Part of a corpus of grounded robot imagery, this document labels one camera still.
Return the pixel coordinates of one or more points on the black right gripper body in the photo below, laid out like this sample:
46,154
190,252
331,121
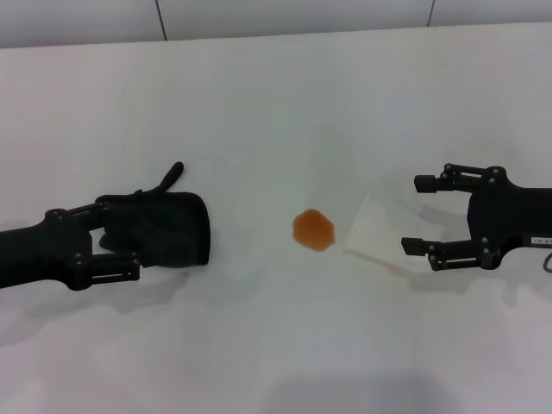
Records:
509,215

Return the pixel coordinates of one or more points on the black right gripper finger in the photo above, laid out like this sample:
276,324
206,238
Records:
453,254
431,183

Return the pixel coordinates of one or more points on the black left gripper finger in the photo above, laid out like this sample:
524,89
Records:
108,269
88,210

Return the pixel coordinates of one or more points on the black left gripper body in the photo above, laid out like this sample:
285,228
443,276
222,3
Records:
39,254

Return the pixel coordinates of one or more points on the white paper cup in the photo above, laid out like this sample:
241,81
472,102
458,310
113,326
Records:
379,228

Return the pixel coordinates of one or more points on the dark rag with loop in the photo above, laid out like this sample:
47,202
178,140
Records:
181,233

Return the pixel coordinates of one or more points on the orange-brown liquid stain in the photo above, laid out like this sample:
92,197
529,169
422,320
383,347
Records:
314,230

